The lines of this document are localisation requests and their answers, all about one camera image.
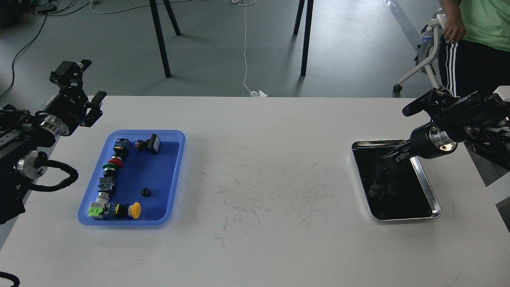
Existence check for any person's hand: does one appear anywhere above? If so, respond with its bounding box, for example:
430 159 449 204
443 14 466 44

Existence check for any black selector switch part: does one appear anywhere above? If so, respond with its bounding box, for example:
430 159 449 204
135 133 161 154

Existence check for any white floor cable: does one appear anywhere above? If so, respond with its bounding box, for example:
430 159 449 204
232 0 269 98

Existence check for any red mushroom button switch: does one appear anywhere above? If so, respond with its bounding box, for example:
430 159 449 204
107 138 131 168

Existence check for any black table leg left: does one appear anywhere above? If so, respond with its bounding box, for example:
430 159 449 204
148 0 181 78

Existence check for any green button switch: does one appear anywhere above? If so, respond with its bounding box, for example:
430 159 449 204
97 163 120 198

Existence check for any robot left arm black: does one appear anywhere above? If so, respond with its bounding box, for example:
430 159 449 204
0 59 107 224

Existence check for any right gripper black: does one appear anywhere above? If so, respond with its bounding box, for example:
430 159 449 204
381 122 458 163

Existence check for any black table leg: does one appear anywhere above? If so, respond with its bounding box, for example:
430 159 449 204
148 0 181 78
293 0 314 77

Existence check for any bright green switch block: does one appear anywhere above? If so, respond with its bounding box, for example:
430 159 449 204
87 202 107 220

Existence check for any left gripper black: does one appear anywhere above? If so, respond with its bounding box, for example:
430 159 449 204
36 60 107 137

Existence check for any steel tray black inside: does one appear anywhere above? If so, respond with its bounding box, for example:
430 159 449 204
351 140 441 223

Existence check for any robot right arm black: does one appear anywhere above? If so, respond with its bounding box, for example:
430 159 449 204
380 88 510 170

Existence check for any white office chair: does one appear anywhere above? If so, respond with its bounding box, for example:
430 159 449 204
393 8 447 93

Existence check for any black floor cable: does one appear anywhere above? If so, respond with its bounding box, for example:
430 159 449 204
0 0 92 98

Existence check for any blue plastic tray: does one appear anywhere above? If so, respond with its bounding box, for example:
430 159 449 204
78 130 185 226

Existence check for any person in green shirt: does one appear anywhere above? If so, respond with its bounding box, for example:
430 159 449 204
438 0 510 97

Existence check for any black table leg right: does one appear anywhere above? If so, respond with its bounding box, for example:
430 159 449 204
293 0 314 77

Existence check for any yellow mushroom button switch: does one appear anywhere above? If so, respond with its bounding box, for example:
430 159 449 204
103 202 141 220

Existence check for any small black gear lower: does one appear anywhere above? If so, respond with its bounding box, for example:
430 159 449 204
141 188 151 197

